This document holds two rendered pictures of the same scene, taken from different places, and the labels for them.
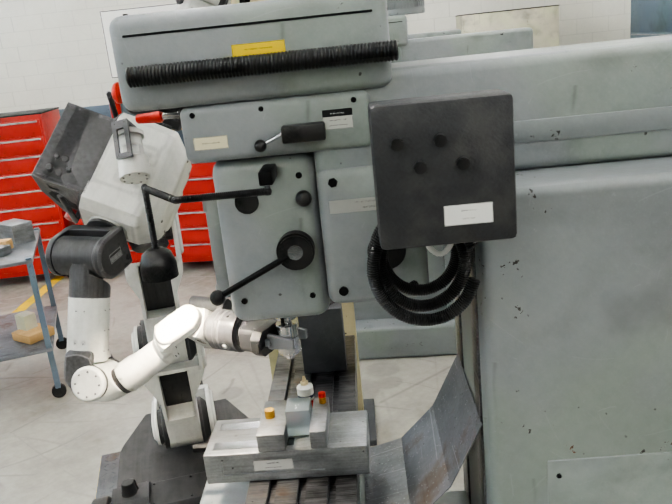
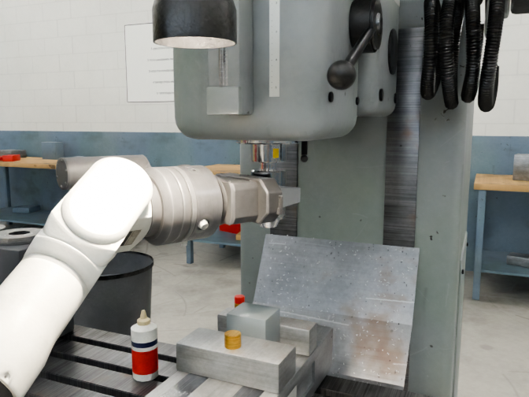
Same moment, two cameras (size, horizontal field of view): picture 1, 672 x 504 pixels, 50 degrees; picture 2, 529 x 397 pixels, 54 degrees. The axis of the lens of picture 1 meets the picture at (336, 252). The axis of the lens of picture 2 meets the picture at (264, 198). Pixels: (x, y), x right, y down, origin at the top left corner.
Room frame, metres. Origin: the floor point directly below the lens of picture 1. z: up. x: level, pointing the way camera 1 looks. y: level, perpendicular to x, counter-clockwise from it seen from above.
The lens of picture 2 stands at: (1.15, 0.76, 1.33)
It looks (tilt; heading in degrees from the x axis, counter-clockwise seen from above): 9 degrees down; 290
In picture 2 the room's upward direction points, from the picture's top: straight up
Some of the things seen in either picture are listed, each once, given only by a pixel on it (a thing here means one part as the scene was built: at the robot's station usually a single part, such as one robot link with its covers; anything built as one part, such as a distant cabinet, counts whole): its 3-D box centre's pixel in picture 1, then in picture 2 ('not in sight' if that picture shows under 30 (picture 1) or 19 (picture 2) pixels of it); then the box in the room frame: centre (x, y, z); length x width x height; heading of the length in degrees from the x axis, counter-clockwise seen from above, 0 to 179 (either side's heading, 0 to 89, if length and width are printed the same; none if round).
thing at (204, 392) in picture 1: (184, 415); not in sight; (2.14, 0.55, 0.68); 0.21 x 0.20 x 0.13; 12
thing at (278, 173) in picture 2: (286, 324); (268, 172); (1.39, 0.12, 1.26); 0.05 x 0.05 x 0.01
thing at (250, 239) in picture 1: (276, 228); (270, 12); (1.39, 0.11, 1.47); 0.21 x 0.19 x 0.32; 177
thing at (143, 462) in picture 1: (188, 443); not in sight; (2.11, 0.55, 0.59); 0.64 x 0.52 x 0.33; 12
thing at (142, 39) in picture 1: (259, 49); not in sight; (1.39, 0.10, 1.81); 0.47 x 0.26 x 0.16; 87
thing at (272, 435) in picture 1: (275, 424); (235, 358); (1.41, 0.17, 1.02); 0.15 x 0.06 x 0.04; 176
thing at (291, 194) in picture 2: (279, 343); (283, 197); (1.36, 0.13, 1.24); 0.06 x 0.02 x 0.03; 62
